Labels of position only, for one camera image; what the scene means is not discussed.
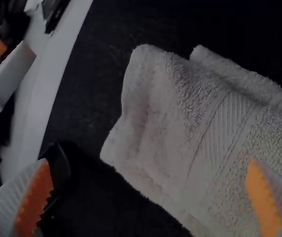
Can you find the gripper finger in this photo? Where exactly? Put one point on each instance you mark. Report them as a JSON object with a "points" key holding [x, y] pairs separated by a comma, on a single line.
{"points": [[276, 202], [10, 209], [10, 71]]}

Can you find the pale towel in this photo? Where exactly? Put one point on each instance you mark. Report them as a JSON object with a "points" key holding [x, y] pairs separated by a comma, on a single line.
{"points": [[168, 111]]}

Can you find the black mat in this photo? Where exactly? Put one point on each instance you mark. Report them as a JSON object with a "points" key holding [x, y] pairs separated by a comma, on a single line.
{"points": [[94, 74]]}

